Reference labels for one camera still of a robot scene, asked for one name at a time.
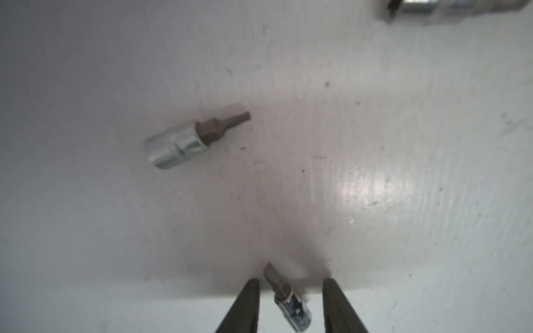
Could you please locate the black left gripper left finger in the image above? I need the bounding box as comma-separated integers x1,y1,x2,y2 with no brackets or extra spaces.
215,278,260,333

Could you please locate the silver socket bit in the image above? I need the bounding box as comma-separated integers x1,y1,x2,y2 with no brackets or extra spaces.
144,112,251,170
386,0,531,23
263,262,312,332

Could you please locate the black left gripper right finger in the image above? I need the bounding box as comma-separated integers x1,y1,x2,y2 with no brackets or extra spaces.
323,277,369,333

